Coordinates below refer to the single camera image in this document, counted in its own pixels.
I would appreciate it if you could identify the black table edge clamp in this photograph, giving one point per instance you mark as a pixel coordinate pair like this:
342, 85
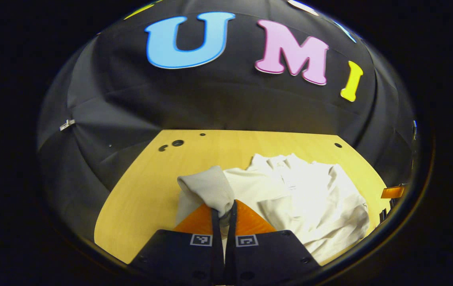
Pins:
383, 215

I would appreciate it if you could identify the white backdrop clip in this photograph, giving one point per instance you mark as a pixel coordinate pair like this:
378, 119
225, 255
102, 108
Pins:
66, 124

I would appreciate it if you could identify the black backdrop cloth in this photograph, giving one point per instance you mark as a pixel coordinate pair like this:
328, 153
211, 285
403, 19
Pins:
230, 99

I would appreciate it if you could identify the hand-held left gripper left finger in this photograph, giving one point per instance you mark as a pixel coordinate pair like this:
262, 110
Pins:
216, 246

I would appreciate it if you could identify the white garment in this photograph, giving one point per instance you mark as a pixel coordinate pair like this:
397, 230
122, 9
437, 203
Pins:
314, 198

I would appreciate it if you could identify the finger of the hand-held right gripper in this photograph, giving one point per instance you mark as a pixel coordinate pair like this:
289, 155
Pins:
392, 192

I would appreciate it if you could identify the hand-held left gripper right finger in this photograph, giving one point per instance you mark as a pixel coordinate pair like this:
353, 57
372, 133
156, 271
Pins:
230, 246

